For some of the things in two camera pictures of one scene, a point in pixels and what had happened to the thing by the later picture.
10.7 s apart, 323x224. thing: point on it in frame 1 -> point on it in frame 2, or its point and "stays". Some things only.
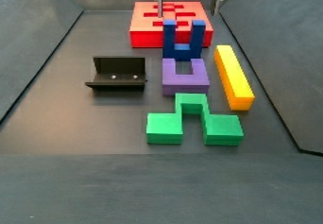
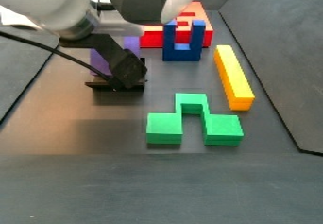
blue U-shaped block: [180, 51] stays
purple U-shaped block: [185, 83] -> [101, 62]
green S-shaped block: [221, 129] stays
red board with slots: [148, 25] stays
